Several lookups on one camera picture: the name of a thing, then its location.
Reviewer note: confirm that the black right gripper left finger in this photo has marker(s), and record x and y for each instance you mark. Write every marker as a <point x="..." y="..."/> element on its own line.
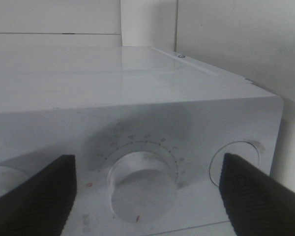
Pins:
<point x="42" y="204"/>

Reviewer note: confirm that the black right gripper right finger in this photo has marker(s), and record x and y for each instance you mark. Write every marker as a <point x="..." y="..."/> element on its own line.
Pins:
<point x="255" y="203"/>

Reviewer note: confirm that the round white door button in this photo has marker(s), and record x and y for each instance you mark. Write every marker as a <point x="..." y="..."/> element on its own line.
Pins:
<point x="243" y="149"/>

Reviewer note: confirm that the white timer knob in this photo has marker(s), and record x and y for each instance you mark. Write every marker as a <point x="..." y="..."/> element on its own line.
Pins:
<point x="142" y="187"/>

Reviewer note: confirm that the white microwave oven body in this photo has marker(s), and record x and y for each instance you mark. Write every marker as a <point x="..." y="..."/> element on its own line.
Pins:
<point x="100" y="104"/>

